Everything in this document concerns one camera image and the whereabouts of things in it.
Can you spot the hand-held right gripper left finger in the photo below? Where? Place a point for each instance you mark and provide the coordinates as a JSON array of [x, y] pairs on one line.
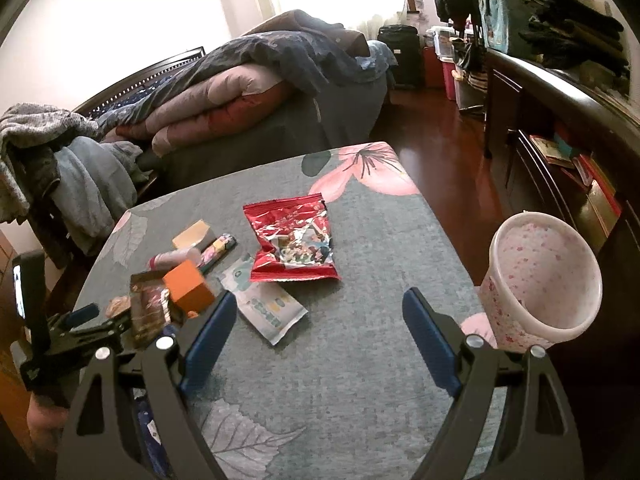
[[210, 345]]

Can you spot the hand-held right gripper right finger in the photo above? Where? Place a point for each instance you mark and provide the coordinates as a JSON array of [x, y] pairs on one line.
[[430, 345]]

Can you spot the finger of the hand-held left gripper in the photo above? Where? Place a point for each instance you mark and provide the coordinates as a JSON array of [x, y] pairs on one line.
[[107, 331], [82, 314]]

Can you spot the small brown wrapper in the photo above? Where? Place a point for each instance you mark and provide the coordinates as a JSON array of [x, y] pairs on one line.
[[120, 306]]

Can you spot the brown snack packet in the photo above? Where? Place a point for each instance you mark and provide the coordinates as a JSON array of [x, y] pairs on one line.
[[147, 310]]

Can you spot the small orange box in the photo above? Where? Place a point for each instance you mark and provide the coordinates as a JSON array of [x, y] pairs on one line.
[[187, 290]]

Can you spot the white green wipe packet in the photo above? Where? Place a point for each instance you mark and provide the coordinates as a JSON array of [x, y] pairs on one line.
[[265, 305]]

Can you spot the colourful candy bar wrapper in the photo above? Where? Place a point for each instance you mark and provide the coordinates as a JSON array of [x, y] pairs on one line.
[[217, 247]]

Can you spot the small beige box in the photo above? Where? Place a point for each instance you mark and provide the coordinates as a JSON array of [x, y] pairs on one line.
[[192, 234]]

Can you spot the pink floral plastic bin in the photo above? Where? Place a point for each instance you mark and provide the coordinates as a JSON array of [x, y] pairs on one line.
[[540, 280]]

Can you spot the red foil snack bag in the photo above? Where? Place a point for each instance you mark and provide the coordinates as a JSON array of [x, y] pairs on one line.
[[290, 240]]

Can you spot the person's left forearm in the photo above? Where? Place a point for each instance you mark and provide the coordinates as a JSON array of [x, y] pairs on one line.
[[46, 422]]

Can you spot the grey floral tablecloth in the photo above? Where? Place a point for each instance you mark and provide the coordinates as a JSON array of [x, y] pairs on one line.
[[350, 385]]

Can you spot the blue patterned clothing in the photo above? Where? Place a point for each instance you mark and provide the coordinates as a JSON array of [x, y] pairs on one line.
[[148, 425]]

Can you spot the light blue garment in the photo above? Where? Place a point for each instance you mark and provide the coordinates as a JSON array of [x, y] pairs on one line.
[[90, 180]]

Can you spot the grey knit garment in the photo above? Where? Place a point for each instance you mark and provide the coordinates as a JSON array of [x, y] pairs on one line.
[[35, 120]]

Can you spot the navy star print sheet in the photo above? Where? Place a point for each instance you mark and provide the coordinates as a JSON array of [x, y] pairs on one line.
[[130, 100]]

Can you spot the dark grey bed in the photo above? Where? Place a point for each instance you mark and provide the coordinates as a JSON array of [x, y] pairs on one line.
[[280, 130]]

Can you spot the row of books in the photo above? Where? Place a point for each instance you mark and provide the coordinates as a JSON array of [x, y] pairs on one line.
[[555, 152]]

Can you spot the pink red folded quilt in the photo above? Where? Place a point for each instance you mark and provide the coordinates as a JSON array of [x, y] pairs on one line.
[[215, 100]]

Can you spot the dark wooden headboard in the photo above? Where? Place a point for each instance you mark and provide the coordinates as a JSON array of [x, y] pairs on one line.
[[150, 72]]

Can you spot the red storage box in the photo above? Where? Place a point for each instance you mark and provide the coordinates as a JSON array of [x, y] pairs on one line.
[[432, 67], [449, 80]]

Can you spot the dark wooden cabinet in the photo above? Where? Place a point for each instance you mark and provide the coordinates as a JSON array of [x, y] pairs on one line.
[[550, 105]]

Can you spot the black handbag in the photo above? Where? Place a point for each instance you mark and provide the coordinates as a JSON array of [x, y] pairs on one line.
[[470, 57]]

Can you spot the black suitcase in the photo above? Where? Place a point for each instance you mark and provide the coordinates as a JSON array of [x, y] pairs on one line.
[[400, 55]]

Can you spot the blue grey duvet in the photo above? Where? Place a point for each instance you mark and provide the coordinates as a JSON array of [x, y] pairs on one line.
[[280, 52]]

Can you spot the clear storage box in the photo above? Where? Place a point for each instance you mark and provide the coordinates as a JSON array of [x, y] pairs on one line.
[[444, 42]]

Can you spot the teal printed bag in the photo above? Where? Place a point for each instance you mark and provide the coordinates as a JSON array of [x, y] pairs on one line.
[[505, 15]]

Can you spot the stack of dark folded clothes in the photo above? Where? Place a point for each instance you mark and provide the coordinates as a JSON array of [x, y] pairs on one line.
[[575, 35]]

